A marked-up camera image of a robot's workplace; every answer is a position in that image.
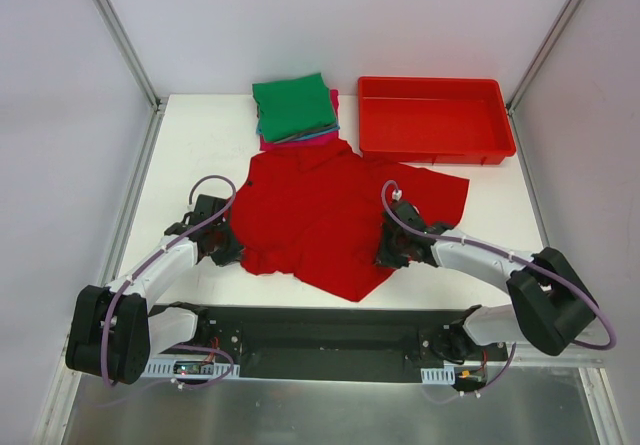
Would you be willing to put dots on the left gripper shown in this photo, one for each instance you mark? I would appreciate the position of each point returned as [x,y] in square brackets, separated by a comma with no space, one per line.
[226,247]

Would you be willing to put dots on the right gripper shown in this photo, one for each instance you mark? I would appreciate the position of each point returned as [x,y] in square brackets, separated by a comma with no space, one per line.
[390,249]

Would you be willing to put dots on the red t-shirt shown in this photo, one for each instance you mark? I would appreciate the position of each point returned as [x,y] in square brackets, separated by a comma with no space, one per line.
[316,213]

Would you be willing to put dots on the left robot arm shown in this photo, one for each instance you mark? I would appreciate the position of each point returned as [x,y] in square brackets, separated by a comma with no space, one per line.
[140,305]

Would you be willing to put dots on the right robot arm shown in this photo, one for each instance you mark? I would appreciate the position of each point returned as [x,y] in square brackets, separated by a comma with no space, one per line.
[550,307]

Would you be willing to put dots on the pink folded t-shirt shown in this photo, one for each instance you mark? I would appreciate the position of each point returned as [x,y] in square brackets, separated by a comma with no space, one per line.
[318,141]

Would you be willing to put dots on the red plastic bin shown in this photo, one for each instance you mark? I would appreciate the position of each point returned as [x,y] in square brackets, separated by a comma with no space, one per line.
[434,120]

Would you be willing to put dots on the green folded t-shirt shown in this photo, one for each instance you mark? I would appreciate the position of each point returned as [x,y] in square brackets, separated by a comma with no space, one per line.
[309,90]

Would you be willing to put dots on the right white cable duct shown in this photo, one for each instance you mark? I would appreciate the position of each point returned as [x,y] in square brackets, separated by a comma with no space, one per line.
[438,376]

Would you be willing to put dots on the white cable duct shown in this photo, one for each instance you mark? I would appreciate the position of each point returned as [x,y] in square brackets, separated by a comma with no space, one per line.
[438,376]
[189,369]

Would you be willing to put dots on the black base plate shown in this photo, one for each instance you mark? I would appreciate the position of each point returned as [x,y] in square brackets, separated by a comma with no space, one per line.
[354,345]

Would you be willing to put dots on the left white cable duct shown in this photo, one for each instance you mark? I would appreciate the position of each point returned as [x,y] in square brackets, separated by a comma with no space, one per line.
[189,369]

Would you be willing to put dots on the aluminium front rail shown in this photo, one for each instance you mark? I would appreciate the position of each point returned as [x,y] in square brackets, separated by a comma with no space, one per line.
[122,345]

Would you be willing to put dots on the left aluminium frame post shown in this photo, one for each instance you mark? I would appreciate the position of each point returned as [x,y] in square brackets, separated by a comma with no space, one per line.
[127,51]

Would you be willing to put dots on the aluminium frame post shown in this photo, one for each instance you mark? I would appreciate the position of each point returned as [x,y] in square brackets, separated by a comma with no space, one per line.
[127,51]
[552,37]

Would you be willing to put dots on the right aluminium frame post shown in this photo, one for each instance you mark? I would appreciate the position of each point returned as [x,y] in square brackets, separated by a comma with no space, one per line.
[552,37]

